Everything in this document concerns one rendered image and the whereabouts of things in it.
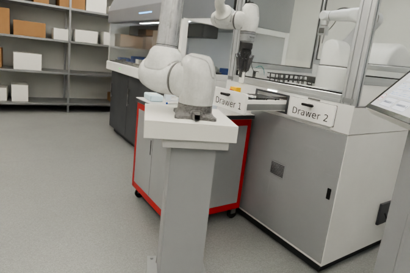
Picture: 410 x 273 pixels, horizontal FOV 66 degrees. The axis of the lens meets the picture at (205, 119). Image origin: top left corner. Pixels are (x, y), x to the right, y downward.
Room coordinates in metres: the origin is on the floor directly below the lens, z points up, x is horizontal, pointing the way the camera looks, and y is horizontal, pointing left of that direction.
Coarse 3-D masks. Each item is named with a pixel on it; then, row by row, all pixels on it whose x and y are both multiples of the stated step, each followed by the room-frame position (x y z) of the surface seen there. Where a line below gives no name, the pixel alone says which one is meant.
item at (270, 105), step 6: (270, 96) 2.00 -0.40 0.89; (252, 102) 1.70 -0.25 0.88; (258, 102) 1.73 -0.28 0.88; (264, 102) 1.76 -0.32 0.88; (270, 102) 1.78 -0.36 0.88; (276, 102) 1.81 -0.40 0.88; (282, 102) 1.84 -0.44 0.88; (246, 108) 1.68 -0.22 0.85; (252, 108) 1.70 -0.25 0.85; (258, 108) 1.73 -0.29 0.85; (264, 108) 1.76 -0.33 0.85; (270, 108) 1.79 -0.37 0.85; (276, 108) 1.81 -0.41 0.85; (282, 108) 1.84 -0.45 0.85
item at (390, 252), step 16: (400, 176) 1.18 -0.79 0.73; (400, 192) 1.15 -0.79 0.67; (400, 208) 1.12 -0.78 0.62; (400, 224) 1.10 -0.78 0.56; (384, 240) 1.18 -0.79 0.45; (400, 240) 1.07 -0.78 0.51; (384, 256) 1.15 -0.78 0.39; (400, 256) 1.05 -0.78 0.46; (384, 272) 1.12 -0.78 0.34; (400, 272) 1.05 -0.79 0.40
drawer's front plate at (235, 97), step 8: (216, 88) 1.87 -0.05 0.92; (224, 88) 1.82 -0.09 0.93; (216, 96) 1.87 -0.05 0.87; (224, 96) 1.80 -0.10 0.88; (232, 96) 1.74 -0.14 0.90; (240, 96) 1.68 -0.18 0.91; (216, 104) 1.86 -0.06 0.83; (224, 104) 1.80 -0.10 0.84; (232, 104) 1.73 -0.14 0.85; (240, 104) 1.68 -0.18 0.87; (240, 112) 1.67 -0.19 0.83
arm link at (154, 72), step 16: (176, 0) 1.47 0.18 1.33; (160, 16) 1.48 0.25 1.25; (176, 16) 1.47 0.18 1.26; (160, 32) 1.46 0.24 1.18; (176, 32) 1.47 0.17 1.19; (160, 48) 1.43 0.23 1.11; (176, 48) 1.48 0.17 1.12; (144, 64) 1.46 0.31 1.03; (160, 64) 1.41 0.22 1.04; (144, 80) 1.45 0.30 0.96; (160, 80) 1.40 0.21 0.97
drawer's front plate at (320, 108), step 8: (296, 104) 1.77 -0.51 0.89; (312, 104) 1.68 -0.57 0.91; (320, 104) 1.64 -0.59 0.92; (328, 104) 1.61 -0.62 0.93; (304, 112) 1.72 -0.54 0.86; (312, 112) 1.68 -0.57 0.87; (320, 112) 1.64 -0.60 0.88; (328, 112) 1.60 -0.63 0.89; (312, 120) 1.67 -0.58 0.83; (320, 120) 1.63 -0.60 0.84; (328, 120) 1.59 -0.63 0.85
